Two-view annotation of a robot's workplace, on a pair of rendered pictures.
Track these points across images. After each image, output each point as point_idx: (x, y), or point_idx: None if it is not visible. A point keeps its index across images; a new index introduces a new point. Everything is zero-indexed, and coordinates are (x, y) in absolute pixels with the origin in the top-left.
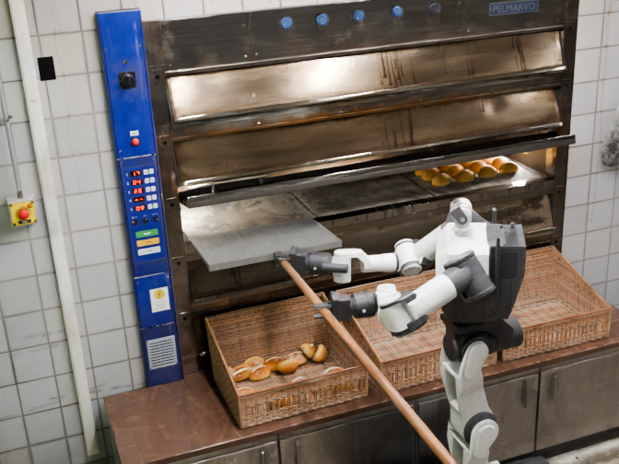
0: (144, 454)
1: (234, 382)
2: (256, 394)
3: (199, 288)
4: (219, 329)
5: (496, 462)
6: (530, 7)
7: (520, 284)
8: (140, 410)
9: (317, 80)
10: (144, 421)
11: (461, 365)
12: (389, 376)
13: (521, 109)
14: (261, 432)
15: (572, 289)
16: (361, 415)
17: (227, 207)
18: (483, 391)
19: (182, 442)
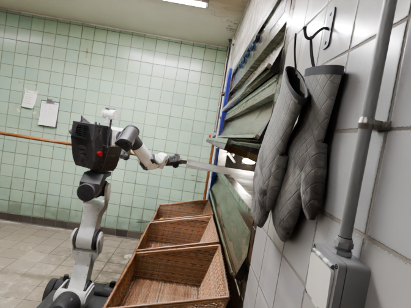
0: (161, 209)
1: (167, 203)
2: (158, 206)
3: (213, 186)
4: (206, 206)
5: (83, 293)
6: (281, 11)
7: (71, 142)
8: (188, 214)
9: (236, 93)
10: (180, 213)
11: (99, 203)
12: (158, 246)
13: (260, 118)
14: (150, 220)
15: None
16: None
17: None
18: (82, 214)
19: (161, 213)
